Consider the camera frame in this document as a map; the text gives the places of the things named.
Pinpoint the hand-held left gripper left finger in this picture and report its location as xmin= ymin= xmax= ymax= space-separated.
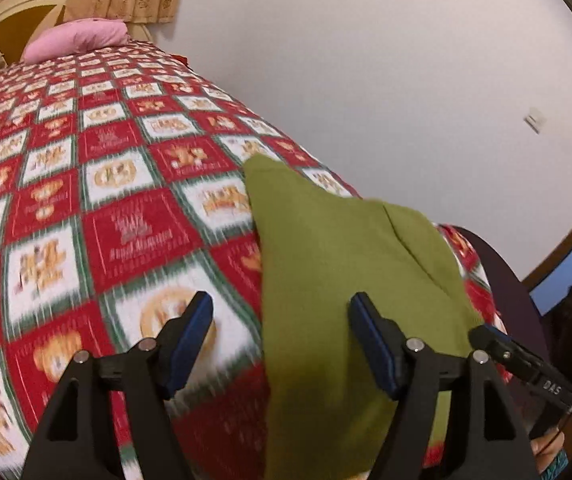
xmin=20 ymin=290 xmax=215 ymax=480

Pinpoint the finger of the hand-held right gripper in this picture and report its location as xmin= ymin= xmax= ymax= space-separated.
xmin=467 ymin=324 xmax=572 ymax=418

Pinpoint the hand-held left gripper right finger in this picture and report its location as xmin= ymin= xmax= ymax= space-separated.
xmin=347 ymin=291 xmax=542 ymax=480

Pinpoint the plain green garment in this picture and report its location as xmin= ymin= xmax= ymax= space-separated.
xmin=242 ymin=154 xmax=484 ymax=480

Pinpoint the person's right forearm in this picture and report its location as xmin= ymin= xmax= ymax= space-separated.
xmin=538 ymin=450 xmax=569 ymax=476

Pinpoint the person's right hand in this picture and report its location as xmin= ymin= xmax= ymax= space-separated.
xmin=530 ymin=431 xmax=565 ymax=466

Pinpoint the dark purple cloth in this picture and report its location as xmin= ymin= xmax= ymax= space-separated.
xmin=441 ymin=225 xmax=552 ymax=361

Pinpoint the red bear-print blanket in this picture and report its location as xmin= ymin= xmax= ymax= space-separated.
xmin=0 ymin=40 xmax=517 ymax=480

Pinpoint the pink pillow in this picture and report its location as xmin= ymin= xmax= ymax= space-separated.
xmin=21 ymin=17 xmax=130 ymax=65

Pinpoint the cream and brown headboard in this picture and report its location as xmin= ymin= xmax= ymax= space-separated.
xmin=0 ymin=0 xmax=154 ymax=68

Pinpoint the white wall switch plate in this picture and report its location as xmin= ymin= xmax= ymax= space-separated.
xmin=524 ymin=108 xmax=548 ymax=134

